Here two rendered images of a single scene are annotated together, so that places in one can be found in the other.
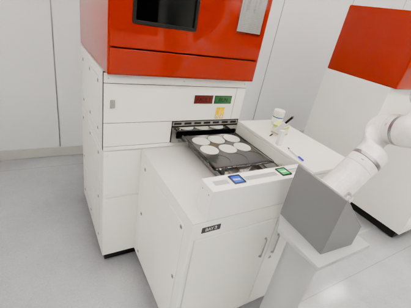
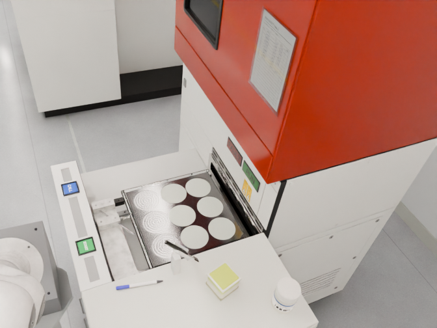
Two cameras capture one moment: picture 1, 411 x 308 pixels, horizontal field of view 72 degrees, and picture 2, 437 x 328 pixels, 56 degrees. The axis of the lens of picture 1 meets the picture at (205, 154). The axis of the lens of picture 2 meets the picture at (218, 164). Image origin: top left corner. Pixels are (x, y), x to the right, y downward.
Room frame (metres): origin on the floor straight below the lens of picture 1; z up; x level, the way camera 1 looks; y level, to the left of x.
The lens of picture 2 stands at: (1.55, -1.05, 2.12)
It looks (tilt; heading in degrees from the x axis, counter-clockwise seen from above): 45 degrees down; 94
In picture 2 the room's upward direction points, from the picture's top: 9 degrees clockwise
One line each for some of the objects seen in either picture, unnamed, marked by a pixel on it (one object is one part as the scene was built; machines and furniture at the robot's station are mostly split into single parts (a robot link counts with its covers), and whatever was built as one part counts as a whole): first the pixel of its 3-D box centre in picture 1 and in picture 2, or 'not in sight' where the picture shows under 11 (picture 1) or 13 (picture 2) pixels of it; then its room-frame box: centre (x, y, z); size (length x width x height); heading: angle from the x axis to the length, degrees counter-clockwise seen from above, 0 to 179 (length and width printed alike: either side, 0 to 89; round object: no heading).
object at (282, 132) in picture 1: (279, 132); (181, 257); (1.44, -0.37, 1.03); 0.06 x 0.04 x 0.13; 34
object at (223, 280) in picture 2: (280, 129); (222, 281); (1.58, -0.40, 1.00); 0.07 x 0.07 x 0.07; 50
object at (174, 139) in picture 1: (205, 132); (231, 198); (1.56, 0.02, 0.89); 0.44 x 0.02 x 0.10; 124
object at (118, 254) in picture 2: not in sight; (114, 243); (1.18, -0.27, 0.87); 0.36 x 0.08 x 0.03; 124
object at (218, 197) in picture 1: (257, 189); (80, 229); (1.06, -0.26, 0.89); 0.55 x 0.09 x 0.14; 124
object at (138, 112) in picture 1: (180, 112); (220, 144); (1.47, 0.18, 1.02); 0.82 x 0.03 x 0.40; 124
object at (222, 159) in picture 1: (226, 148); (183, 214); (1.39, -0.11, 0.90); 0.34 x 0.34 x 0.01; 34
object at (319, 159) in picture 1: (288, 151); (199, 317); (1.53, -0.48, 0.89); 0.62 x 0.35 x 0.14; 34
